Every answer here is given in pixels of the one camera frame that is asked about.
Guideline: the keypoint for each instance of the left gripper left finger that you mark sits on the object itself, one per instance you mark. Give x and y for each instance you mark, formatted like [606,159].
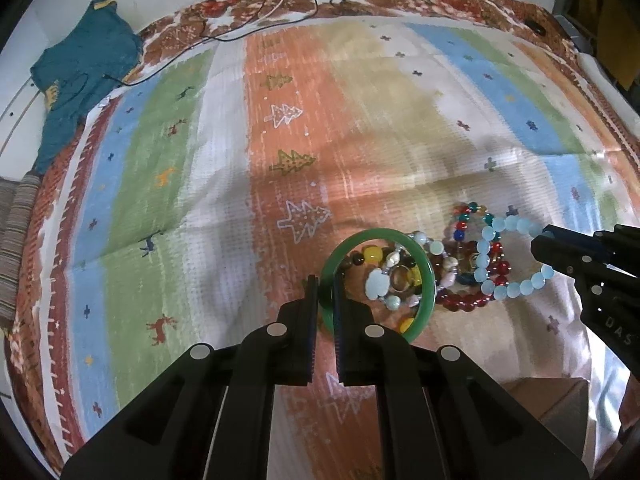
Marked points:
[208,415]

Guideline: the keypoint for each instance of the black small device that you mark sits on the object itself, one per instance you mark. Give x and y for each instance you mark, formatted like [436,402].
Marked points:
[535,27]

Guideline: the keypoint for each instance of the teal knitted garment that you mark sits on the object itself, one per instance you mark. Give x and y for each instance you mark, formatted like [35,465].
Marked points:
[80,71]

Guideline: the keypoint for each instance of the yellow hanging cloth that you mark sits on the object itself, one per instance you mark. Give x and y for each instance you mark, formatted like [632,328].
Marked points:
[608,29]

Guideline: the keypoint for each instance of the floral brown bed sheet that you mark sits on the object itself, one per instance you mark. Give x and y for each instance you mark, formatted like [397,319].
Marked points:
[497,305]

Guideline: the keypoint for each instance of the silver metal tin box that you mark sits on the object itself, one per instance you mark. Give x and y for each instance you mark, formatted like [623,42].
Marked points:
[560,404]

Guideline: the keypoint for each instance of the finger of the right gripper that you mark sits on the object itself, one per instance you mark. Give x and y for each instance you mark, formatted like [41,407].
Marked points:
[619,246]
[572,264]

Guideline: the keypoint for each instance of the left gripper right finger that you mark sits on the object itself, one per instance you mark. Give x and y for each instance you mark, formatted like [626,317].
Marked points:
[440,415]

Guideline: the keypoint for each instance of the green jade bangle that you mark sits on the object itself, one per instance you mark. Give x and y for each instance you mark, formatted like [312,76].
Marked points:
[427,302]

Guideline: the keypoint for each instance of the striped grey folded cloth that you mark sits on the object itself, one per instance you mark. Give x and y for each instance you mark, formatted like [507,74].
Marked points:
[17,201]

